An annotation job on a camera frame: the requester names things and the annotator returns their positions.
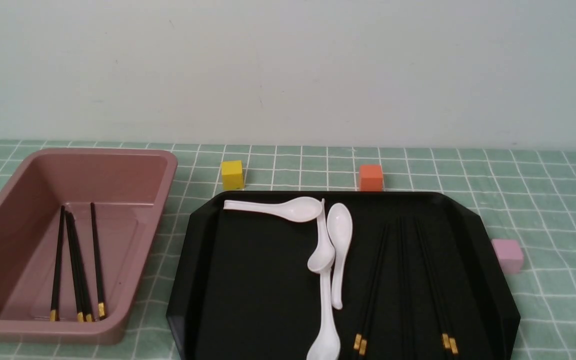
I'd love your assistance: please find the white spoon lying horizontal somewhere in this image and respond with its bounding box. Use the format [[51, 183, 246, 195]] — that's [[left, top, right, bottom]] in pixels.
[[222, 196, 323, 223]]

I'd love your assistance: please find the yellow cube block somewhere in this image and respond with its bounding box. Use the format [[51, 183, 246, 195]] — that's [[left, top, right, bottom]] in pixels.
[[221, 160, 245, 191]]

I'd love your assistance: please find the white spoon right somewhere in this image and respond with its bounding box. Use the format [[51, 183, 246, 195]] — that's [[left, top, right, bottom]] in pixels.
[[327, 202, 354, 310]]

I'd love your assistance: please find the orange cube block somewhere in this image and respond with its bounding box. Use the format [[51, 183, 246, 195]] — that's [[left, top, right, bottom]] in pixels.
[[358, 164, 384, 192]]

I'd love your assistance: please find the white spoon middle short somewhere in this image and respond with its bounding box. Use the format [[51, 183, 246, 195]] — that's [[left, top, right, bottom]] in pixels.
[[307, 199, 335, 274]]

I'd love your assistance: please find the plain black chopstick tray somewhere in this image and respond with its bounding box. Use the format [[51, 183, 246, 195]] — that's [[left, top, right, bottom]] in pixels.
[[399, 217, 410, 360]]

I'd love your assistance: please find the black octagonal tray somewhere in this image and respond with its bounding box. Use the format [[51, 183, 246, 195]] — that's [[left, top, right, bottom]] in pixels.
[[166, 191, 521, 360]]

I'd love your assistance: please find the white spoon bottom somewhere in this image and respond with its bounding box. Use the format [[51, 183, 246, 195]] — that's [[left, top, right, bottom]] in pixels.
[[306, 266, 341, 360]]

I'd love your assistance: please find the black chopstick in bin right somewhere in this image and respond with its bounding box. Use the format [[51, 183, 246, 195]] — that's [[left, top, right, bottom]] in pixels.
[[90, 202, 107, 321]]

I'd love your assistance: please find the black chopstick in bin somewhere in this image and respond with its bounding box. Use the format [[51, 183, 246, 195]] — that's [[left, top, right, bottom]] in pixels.
[[90, 202, 107, 321], [67, 212, 95, 322], [49, 205, 66, 322], [65, 210, 85, 322]]

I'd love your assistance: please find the black chopstick tray right inner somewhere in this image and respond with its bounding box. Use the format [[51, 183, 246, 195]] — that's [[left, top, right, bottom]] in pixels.
[[413, 218, 454, 357]]

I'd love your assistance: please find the black chopstick tray right outer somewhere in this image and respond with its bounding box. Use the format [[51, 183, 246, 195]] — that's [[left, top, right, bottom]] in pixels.
[[418, 232, 458, 360]]

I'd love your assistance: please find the pink cube block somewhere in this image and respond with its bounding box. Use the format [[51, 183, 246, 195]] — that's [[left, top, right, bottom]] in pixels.
[[491, 238, 524, 274]]

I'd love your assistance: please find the black chopstick in bin left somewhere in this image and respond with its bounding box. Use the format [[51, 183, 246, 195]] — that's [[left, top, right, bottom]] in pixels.
[[49, 205, 66, 322]]

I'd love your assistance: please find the pink plastic bin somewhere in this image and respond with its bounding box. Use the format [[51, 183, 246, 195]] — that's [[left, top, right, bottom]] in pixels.
[[0, 148, 178, 345]]

